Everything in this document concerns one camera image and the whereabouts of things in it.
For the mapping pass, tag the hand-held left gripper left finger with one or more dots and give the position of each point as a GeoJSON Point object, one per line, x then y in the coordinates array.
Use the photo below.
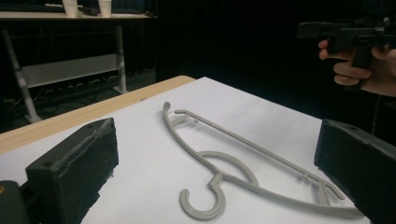
{"type": "Point", "coordinates": [74, 168]}

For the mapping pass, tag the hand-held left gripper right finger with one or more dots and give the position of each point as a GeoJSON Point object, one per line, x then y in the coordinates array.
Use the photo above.
{"type": "Point", "coordinates": [358, 161]}

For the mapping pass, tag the grey plastic clothes hanger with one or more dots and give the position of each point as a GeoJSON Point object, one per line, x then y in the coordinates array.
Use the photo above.
{"type": "Point", "coordinates": [239, 179]}

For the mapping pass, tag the white sheet table cover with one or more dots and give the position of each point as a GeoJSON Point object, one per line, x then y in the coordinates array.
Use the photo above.
{"type": "Point", "coordinates": [193, 146]}

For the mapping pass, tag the white paper cup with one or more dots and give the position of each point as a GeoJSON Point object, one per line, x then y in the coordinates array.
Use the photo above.
{"type": "Point", "coordinates": [70, 7]}
{"type": "Point", "coordinates": [105, 7]}

